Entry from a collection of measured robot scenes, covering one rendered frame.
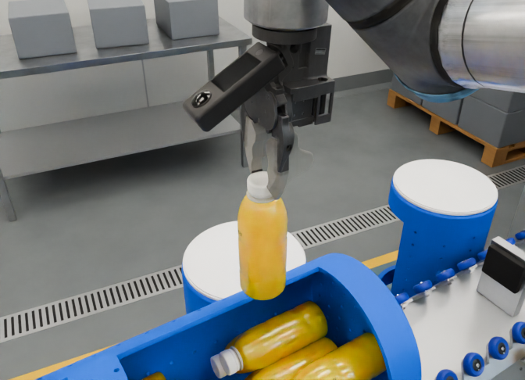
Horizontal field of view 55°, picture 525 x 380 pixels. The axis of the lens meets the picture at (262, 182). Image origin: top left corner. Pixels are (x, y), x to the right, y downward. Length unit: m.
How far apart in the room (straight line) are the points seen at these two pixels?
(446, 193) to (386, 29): 1.04
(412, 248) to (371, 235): 1.50
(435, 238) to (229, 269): 0.58
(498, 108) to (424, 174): 2.26
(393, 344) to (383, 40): 0.49
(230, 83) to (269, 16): 0.08
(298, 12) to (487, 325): 0.90
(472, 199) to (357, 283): 0.69
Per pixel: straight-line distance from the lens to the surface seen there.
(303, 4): 0.52
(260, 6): 0.53
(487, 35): 0.39
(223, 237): 1.21
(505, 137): 3.80
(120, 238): 2.97
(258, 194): 0.63
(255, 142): 0.63
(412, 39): 0.44
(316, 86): 0.58
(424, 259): 1.46
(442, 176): 1.52
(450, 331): 1.21
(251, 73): 0.54
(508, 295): 1.27
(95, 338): 2.46
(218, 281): 1.09
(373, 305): 0.80
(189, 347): 0.93
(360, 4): 0.42
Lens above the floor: 1.79
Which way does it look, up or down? 32 degrees down
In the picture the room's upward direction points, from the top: straight up
